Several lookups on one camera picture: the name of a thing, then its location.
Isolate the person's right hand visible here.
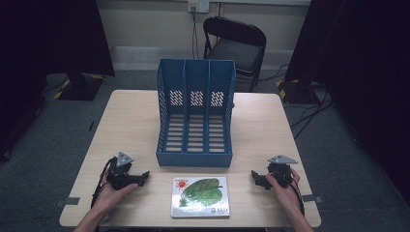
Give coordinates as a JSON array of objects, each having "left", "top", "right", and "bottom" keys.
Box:
[{"left": 265, "top": 168, "right": 303, "bottom": 217}]

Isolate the person's left hand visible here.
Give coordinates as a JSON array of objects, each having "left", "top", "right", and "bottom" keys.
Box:
[{"left": 91, "top": 181, "right": 139, "bottom": 218}]

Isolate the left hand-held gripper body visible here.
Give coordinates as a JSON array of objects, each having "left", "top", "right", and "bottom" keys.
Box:
[{"left": 105, "top": 151, "right": 143, "bottom": 191}]

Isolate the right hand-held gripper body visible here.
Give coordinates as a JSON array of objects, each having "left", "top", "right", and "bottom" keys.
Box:
[{"left": 264, "top": 154, "right": 299, "bottom": 189}]

